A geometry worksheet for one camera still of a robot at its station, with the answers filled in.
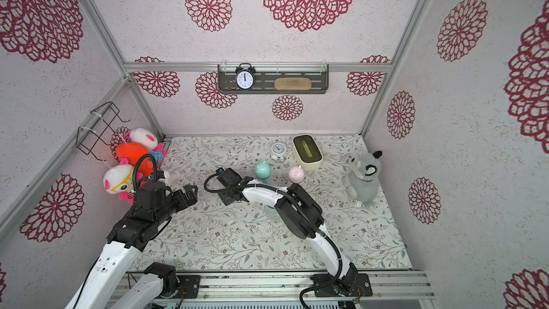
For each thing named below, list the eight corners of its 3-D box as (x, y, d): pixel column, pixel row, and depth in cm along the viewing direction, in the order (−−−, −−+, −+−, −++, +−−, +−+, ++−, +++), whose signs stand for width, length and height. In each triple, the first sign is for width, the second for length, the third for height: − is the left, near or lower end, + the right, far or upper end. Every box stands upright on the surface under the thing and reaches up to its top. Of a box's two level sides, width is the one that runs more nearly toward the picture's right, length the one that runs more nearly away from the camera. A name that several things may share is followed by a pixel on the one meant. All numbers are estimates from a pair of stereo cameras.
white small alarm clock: (271, 160, 112) (271, 155, 109) (271, 148, 118) (271, 142, 115) (286, 160, 112) (286, 155, 109) (285, 148, 118) (286, 142, 115)
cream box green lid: (299, 172, 107) (300, 164, 102) (290, 144, 120) (291, 135, 114) (323, 169, 109) (325, 160, 103) (311, 141, 121) (313, 132, 116)
